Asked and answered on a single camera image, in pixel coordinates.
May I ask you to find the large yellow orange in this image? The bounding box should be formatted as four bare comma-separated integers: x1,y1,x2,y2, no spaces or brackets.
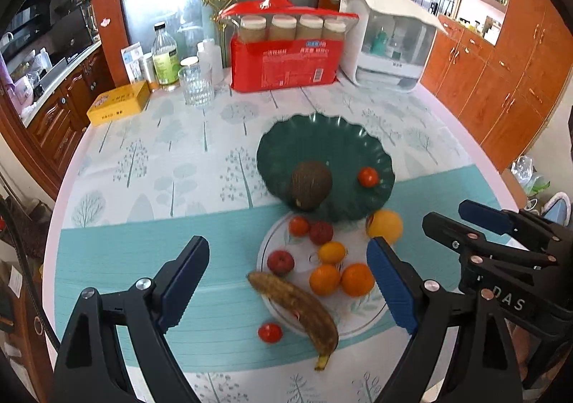
366,210,404,246

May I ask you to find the small yellow orange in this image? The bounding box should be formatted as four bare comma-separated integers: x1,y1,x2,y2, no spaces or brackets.
318,242,347,264

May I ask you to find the overripe brown banana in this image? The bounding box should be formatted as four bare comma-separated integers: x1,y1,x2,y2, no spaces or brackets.
246,271,340,371

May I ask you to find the dark green scalloped plate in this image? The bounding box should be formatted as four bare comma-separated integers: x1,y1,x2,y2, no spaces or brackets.
256,113,397,223

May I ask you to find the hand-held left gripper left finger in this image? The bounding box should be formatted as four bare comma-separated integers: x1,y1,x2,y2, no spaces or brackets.
54,235,210,403

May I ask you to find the blue white carton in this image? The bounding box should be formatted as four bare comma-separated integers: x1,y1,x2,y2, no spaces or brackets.
121,42,145,83

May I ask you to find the dark brown avocado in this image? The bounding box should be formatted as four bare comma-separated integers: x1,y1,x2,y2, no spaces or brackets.
290,161,333,212

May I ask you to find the red tomato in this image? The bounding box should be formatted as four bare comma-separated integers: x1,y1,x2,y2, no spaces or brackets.
357,167,380,188
289,216,311,237
258,322,284,344

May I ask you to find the white countertop cup cabinet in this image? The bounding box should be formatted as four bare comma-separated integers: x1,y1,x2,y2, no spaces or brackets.
339,0,448,93

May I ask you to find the white plastic bottle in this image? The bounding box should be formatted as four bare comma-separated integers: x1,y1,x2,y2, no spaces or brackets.
197,38,223,86

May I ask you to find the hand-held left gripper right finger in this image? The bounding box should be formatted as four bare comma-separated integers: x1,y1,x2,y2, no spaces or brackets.
366,236,524,403

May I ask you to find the round white printed plate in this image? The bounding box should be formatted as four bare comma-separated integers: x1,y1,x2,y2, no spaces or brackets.
256,210,395,339

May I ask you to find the dark red lychee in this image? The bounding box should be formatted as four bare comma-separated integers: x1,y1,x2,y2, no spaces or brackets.
267,250,295,275

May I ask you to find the white lid jar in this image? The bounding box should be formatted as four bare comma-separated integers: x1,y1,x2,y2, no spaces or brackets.
269,14,298,42
240,14,270,44
298,14,325,41
323,17,347,42

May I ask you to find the clear drinking glass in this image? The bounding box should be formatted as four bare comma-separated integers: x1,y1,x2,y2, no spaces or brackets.
178,63,215,107

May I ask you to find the red plastic package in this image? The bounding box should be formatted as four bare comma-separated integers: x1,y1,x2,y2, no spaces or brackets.
218,0,360,94

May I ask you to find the wooden kitchen cabinet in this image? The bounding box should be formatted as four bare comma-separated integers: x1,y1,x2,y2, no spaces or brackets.
0,40,117,198

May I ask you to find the clear bottle green label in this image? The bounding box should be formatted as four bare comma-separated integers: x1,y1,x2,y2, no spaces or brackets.
152,21,180,91

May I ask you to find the wooden wall cabinet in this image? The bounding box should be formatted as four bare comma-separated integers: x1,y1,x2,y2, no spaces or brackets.
421,0,573,171

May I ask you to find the clear plastic bag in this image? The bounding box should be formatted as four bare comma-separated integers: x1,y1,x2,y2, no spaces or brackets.
510,155,550,196

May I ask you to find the orange tangerine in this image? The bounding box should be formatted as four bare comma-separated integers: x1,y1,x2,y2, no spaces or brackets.
309,264,342,296
341,263,375,297

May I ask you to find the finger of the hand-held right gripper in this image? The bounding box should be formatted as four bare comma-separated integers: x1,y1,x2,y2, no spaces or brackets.
458,200,565,248
423,212,558,268

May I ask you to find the black cable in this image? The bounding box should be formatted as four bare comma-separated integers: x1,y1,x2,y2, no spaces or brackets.
0,197,61,350

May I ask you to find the pink red lychee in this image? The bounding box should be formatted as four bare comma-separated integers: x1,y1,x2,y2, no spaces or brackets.
310,221,334,245

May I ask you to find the yellow tin box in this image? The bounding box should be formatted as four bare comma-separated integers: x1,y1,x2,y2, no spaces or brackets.
86,81,151,127

